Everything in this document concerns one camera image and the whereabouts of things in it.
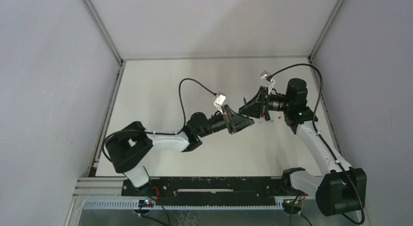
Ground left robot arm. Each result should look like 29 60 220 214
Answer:
101 105 254 188

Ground aluminium frame rails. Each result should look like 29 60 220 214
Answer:
64 176 369 226

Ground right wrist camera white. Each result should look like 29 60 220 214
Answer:
260 71 275 94

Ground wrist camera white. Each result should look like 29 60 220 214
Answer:
214 92 226 114
260 71 275 94

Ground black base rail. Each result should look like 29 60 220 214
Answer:
121 176 301 207

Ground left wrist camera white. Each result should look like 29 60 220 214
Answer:
214 92 226 114

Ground left camera black cable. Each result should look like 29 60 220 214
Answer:
101 78 217 164

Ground small circuit board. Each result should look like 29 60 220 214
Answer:
138 199 155 208

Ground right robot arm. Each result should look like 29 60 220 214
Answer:
239 78 367 216

